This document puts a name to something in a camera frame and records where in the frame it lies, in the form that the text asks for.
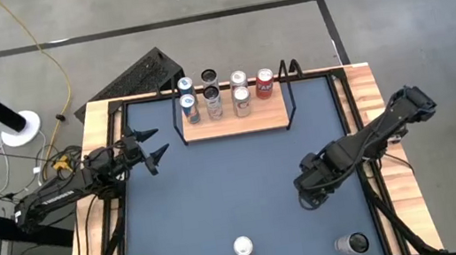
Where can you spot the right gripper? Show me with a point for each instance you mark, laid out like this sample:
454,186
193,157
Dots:
315,173

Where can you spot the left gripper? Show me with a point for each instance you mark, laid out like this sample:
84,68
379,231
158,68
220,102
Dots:
131,154

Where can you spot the blue silver Red Bull can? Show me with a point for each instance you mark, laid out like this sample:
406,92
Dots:
185,84
189,106

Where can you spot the white Celsius can black lid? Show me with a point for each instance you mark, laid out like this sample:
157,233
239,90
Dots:
208,76
356,243
212,98

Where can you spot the silver Diet Coke can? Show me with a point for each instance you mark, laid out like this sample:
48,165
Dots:
243,246
238,78
241,96

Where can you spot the red Fanta can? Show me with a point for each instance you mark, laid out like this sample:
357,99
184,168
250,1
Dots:
264,80

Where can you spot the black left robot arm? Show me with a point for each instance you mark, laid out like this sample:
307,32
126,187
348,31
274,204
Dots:
56,196

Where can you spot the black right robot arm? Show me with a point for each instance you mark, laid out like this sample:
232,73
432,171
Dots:
372,138

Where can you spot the black perforated metal box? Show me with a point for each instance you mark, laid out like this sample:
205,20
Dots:
136,75

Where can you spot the small black floor object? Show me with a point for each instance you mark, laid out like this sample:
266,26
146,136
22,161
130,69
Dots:
60,117

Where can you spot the black desk beam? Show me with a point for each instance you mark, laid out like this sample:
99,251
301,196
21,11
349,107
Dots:
28,233

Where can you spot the black metal table frame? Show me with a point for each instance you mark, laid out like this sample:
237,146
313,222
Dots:
143,98

